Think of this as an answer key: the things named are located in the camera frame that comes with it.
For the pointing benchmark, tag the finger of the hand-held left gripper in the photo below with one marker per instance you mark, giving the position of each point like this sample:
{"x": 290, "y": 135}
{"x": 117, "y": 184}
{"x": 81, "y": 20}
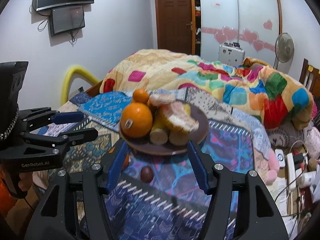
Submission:
{"x": 82, "y": 133}
{"x": 67, "y": 117}

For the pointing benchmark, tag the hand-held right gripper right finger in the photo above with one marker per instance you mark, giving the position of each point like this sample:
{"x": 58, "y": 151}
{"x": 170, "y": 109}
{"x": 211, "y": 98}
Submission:
{"x": 200, "y": 167}

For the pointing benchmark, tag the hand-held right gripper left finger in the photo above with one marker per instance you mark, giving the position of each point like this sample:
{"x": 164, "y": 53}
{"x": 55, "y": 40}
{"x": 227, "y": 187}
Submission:
{"x": 116, "y": 167}

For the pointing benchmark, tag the tapered banana piece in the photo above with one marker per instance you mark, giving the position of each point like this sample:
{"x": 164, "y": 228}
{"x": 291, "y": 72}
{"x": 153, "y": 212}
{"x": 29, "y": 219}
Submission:
{"x": 178, "y": 137}

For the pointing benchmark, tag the purple plate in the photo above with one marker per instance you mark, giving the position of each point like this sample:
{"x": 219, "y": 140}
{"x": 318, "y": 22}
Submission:
{"x": 160, "y": 151}

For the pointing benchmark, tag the large orange with sticker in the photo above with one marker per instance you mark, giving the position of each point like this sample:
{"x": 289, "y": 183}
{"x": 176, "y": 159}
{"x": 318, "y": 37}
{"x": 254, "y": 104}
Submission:
{"x": 136, "y": 122}

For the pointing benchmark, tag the thick banana piece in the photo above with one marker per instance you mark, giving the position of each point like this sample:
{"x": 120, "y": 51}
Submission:
{"x": 158, "y": 136}

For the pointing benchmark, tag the peeled pomelo piece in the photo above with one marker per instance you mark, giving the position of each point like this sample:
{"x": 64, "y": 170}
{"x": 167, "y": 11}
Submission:
{"x": 162, "y": 99}
{"x": 182, "y": 117}

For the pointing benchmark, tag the small tangerine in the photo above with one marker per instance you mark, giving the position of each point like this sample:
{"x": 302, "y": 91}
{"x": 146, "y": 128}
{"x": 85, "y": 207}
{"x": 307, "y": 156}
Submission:
{"x": 140, "y": 96}

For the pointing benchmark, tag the person's left hand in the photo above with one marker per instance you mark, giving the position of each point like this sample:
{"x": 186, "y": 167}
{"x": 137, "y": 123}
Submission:
{"x": 26, "y": 181}

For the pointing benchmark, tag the small dark red fruit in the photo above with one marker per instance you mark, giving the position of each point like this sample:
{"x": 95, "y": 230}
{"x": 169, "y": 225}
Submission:
{"x": 146, "y": 174}

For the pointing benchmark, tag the yellow foam tube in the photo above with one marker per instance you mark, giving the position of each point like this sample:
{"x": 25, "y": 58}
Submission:
{"x": 65, "y": 80}

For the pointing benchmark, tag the blue patterned blanket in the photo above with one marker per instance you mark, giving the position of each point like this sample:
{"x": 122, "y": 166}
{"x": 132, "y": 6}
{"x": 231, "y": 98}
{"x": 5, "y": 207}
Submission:
{"x": 232, "y": 135}

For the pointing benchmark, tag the pink plush toy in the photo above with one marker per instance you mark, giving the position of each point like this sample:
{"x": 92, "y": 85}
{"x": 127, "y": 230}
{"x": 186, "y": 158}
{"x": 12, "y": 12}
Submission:
{"x": 272, "y": 167}

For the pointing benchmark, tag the white power strip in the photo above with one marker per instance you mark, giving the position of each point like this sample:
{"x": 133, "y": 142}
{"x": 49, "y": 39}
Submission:
{"x": 293, "y": 170}

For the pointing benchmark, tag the colourful patchwork quilt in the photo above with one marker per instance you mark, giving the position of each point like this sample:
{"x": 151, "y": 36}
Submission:
{"x": 175, "y": 70}

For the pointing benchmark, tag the white plastic bottle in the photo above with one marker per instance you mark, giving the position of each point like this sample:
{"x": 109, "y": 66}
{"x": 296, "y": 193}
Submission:
{"x": 308, "y": 178}

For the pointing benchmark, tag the white metal case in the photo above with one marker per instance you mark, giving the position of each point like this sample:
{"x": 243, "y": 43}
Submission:
{"x": 230, "y": 53}

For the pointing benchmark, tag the wooden bed headboard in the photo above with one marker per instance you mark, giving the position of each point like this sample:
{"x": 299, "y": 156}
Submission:
{"x": 310, "y": 77}

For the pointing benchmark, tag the brown wooden door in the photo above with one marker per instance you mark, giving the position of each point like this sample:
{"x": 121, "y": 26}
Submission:
{"x": 172, "y": 17}

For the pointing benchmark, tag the standing electric fan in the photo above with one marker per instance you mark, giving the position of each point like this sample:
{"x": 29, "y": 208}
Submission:
{"x": 284, "y": 46}

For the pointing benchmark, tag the wooden wardrobe with sliding doors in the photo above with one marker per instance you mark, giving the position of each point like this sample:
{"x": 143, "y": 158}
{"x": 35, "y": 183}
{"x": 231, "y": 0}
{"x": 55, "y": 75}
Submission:
{"x": 250, "y": 12}

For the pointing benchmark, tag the small black wall monitor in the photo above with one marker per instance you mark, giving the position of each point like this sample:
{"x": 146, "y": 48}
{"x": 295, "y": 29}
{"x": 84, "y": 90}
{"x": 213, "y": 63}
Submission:
{"x": 67, "y": 20}

